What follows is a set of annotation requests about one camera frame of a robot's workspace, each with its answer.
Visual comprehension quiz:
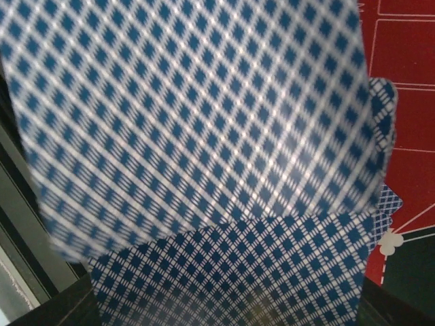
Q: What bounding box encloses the round red black poker mat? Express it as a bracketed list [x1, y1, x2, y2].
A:
[359, 1, 434, 301]

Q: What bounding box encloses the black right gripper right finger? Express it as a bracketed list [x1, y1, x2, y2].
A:
[356, 277, 434, 326]

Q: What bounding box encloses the blue card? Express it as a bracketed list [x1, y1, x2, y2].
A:
[1, 1, 381, 261]

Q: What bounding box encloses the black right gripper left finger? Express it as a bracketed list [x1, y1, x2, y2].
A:
[10, 273, 101, 326]

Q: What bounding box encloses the grey card deck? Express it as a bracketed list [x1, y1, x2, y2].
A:
[90, 78, 398, 325]

